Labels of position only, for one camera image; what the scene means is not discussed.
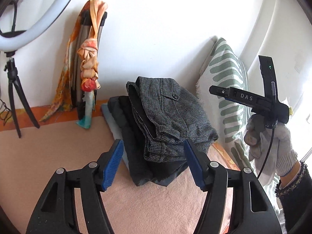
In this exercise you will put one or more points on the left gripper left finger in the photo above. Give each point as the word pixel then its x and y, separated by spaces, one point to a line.
pixel 55 211

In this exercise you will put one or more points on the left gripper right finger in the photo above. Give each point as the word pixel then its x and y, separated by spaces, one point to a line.
pixel 252 211

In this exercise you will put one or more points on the grey tweed shorts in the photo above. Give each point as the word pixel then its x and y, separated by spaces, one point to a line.
pixel 168 114

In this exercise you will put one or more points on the right forearm dark sleeve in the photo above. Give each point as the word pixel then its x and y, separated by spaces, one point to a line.
pixel 296 201

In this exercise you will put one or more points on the right gloved hand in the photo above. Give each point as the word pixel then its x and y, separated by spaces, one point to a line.
pixel 271 150

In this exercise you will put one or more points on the green white patterned pillow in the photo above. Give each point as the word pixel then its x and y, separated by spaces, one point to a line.
pixel 224 69

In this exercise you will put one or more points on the orange patterned scarf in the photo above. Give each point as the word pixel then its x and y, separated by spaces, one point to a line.
pixel 62 100

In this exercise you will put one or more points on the white ring light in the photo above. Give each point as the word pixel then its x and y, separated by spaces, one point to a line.
pixel 22 21

